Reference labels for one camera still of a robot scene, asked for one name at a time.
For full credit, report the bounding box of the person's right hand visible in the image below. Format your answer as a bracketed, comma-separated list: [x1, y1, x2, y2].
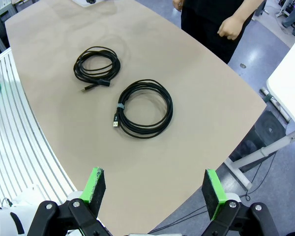
[172, 0, 186, 12]

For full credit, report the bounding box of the black USB extension cable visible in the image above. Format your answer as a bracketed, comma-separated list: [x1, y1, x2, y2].
[73, 46, 121, 94]

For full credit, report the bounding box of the black USB cable grey tie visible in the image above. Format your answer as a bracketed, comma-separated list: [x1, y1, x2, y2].
[112, 78, 174, 140]

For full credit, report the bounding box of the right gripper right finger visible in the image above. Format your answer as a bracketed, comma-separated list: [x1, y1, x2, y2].
[201, 169, 280, 236]

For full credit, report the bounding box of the black box under table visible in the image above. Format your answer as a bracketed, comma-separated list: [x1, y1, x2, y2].
[230, 110, 286, 173]

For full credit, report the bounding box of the white ribbed mounting platform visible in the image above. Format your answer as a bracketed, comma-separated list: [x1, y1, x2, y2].
[0, 48, 78, 212]

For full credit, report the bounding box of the person in black T-shirt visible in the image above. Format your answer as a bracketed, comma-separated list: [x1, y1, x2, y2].
[180, 0, 266, 65]

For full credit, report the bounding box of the person's left hand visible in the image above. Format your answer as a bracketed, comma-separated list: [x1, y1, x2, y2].
[217, 16, 246, 40]

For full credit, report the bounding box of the thin black floor cable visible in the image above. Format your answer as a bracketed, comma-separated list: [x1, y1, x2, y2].
[149, 152, 278, 234]

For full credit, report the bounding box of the large white table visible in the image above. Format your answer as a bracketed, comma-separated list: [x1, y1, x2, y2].
[223, 29, 295, 190]

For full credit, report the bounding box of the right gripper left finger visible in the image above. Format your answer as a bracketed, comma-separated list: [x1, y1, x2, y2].
[27, 167, 109, 236]

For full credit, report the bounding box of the person's left forearm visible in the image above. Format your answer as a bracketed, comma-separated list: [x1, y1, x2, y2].
[232, 0, 266, 29]

